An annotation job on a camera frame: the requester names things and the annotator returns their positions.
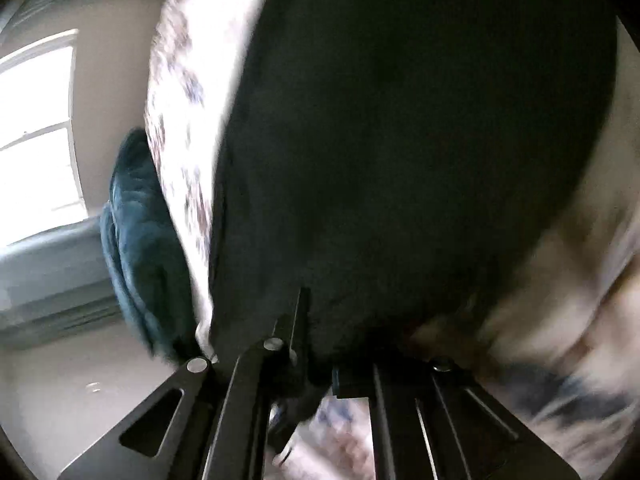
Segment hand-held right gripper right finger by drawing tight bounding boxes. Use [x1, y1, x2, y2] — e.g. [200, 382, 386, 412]
[330, 357, 581, 480]

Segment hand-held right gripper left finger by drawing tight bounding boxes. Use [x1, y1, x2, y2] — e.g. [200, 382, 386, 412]
[57, 287, 321, 480]

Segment black pants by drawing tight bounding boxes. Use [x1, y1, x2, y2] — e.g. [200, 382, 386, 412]
[207, 0, 618, 396]

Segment teal folded plush blanket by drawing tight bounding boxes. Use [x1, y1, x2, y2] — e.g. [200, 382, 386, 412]
[100, 127, 201, 363]

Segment floral quilt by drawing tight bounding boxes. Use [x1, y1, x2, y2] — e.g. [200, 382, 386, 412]
[144, 0, 640, 480]

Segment blue-grey curtain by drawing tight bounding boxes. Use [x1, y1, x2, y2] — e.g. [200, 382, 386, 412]
[0, 220, 123, 348]

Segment window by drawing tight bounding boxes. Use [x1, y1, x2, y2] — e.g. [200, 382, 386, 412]
[0, 30, 88, 246]

